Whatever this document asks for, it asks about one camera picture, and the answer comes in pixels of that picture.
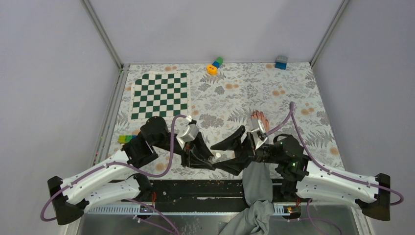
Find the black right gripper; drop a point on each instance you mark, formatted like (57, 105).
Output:
(235, 166)

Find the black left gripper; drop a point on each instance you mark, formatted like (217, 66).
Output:
(201, 151)

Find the clear nail polish bottle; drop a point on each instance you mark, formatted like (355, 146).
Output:
(213, 160)

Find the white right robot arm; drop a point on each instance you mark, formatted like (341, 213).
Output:
(304, 178)

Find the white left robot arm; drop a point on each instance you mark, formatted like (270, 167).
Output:
(121, 175)

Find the grey sleeved forearm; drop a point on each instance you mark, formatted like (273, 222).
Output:
(258, 191)

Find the person's hand with painted nails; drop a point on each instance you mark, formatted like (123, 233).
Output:
(256, 114)

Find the floral tablecloth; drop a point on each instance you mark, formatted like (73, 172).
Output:
(223, 102)

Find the green white chessboard mat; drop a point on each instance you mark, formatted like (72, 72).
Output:
(163, 94)

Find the blue yellow toy car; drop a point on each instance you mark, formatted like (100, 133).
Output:
(123, 139)

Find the yellow blue green toy blocks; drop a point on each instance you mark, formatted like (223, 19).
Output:
(213, 68)

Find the blue grey toy block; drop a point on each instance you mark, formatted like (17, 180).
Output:
(281, 62)

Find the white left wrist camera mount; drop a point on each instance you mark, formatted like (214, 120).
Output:
(189, 135)

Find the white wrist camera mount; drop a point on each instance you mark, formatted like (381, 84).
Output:
(258, 132)
(189, 135)

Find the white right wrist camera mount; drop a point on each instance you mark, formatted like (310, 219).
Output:
(258, 132)

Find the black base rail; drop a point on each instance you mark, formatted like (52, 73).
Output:
(195, 196)

